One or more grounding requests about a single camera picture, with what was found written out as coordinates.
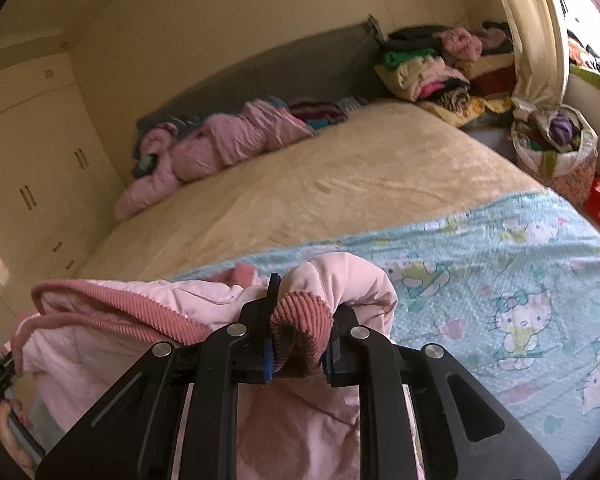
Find pink quilted jacket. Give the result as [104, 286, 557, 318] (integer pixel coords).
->
[10, 252, 398, 479]

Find colourful clothes by headboard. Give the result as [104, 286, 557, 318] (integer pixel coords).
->
[266, 96, 368, 130]

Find floral bag of clothes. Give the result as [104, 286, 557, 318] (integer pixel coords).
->
[512, 105, 598, 206]

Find pile of folded clothes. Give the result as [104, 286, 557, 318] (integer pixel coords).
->
[368, 18, 517, 128]

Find person's left hand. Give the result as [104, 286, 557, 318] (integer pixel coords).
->
[0, 400, 36, 479]

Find light blue cartoon blanket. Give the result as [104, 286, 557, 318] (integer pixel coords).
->
[180, 189, 600, 476]

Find beige bed sheet mattress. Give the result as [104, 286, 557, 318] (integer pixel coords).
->
[80, 101, 538, 281]

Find cream wardrobe with drawers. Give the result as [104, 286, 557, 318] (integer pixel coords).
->
[0, 53, 122, 347]

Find pink quilted comforter at headboard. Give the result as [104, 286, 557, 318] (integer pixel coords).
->
[114, 99, 315, 222]

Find dark grey headboard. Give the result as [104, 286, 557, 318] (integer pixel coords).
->
[136, 23, 389, 132]

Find cream curtain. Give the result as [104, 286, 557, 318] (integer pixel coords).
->
[501, 0, 569, 112]

